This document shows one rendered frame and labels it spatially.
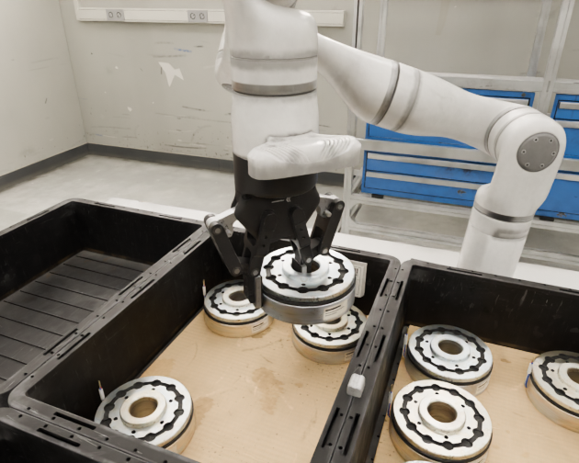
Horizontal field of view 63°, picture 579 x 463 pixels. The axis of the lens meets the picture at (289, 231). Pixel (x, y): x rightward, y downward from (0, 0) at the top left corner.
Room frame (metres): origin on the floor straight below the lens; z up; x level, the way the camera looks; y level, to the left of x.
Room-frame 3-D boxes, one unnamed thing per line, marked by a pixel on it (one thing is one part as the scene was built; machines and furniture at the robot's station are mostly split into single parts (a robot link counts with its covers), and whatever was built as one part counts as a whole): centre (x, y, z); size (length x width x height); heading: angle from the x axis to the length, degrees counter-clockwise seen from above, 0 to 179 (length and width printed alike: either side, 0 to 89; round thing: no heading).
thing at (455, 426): (0.36, -0.16, 0.86); 0.05 x 0.05 x 0.01
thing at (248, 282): (0.38, 0.05, 1.01); 0.03 x 0.01 x 0.05; 114
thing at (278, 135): (0.38, 0.00, 1.17); 0.11 x 0.09 x 0.06; 24
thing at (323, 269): (0.41, -0.02, 1.01); 0.05 x 0.05 x 0.01
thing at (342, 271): (0.41, -0.02, 1.00); 0.10 x 0.10 x 0.01
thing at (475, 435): (0.36, -0.16, 0.86); 0.10 x 0.10 x 0.01
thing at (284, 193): (0.40, 0.01, 1.10); 0.08 x 0.08 x 0.09
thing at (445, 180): (2.18, -0.72, 0.60); 0.72 x 0.03 x 0.56; 70
